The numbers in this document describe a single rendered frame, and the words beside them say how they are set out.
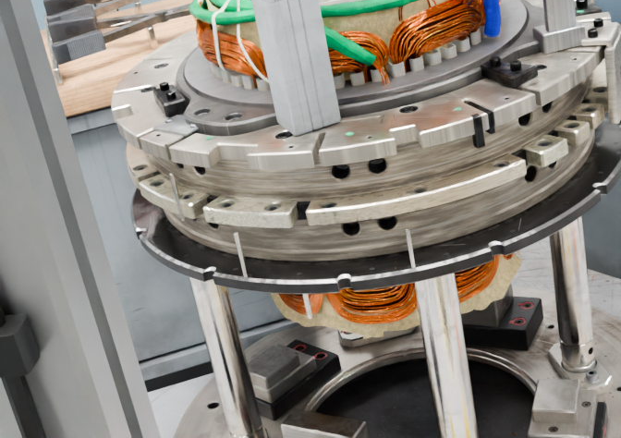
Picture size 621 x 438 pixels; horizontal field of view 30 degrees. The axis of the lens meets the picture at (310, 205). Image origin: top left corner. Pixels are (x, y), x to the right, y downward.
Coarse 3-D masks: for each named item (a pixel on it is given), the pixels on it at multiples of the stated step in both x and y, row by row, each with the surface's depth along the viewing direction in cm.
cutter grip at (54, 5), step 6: (48, 0) 102; (54, 0) 102; (60, 0) 102; (66, 0) 102; (72, 0) 102; (78, 0) 102; (84, 0) 102; (48, 6) 103; (54, 6) 103; (60, 6) 102; (66, 6) 102; (72, 6) 102; (48, 12) 103; (54, 12) 103
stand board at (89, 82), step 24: (168, 0) 106; (192, 0) 105; (168, 24) 99; (192, 24) 98; (48, 48) 99; (120, 48) 95; (144, 48) 94; (72, 72) 91; (96, 72) 90; (120, 72) 89; (72, 96) 89; (96, 96) 89
